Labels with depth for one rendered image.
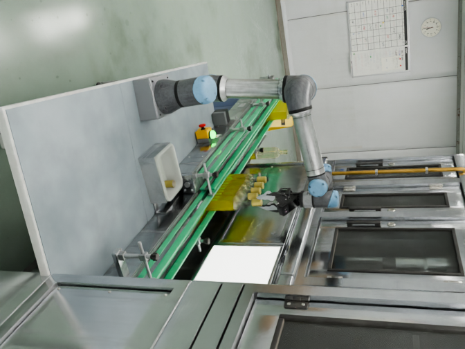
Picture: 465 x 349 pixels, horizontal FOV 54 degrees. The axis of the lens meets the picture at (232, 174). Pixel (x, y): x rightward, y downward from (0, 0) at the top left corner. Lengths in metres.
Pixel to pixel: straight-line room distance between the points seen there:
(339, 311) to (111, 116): 1.15
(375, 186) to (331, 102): 5.75
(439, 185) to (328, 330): 1.49
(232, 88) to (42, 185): 0.91
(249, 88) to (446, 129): 6.56
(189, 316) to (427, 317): 0.56
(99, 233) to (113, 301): 0.46
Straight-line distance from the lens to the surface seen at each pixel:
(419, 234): 2.13
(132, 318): 1.29
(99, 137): 1.79
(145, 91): 2.00
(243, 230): 2.18
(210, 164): 2.29
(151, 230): 1.98
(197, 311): 1.22
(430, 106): 8.19
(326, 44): 7.94
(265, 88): 1.99
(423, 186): 2.50
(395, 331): 1.13
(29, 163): 1.52
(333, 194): 2.04
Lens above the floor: 1.80
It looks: 20 degrees down
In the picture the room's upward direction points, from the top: 88 degrees clockwise
